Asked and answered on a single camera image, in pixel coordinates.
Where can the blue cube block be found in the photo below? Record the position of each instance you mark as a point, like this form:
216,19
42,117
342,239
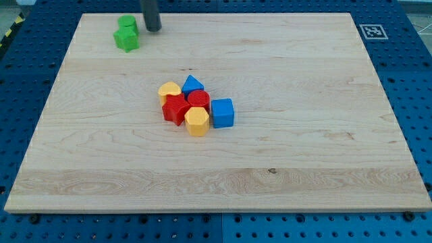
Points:
223,113

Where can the yellow hexagon block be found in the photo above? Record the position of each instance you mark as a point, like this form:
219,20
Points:
197,121

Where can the red cylinder block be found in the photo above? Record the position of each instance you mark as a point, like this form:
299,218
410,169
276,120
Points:
199,98

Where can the red star block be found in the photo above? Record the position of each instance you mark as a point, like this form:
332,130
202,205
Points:
175,108

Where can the blue triangle block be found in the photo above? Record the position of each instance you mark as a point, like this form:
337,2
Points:
191,84

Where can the yellow heart block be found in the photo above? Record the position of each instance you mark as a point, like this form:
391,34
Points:
168,88

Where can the light wooden board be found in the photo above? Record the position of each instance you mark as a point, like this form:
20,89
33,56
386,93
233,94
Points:
313,129

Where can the green star block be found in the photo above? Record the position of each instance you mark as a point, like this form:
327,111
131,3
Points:
126,39

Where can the green cylinder block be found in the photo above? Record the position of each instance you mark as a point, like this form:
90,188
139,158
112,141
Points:
128,22

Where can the white fiducial marker tag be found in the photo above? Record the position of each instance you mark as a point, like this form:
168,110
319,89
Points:
373,32

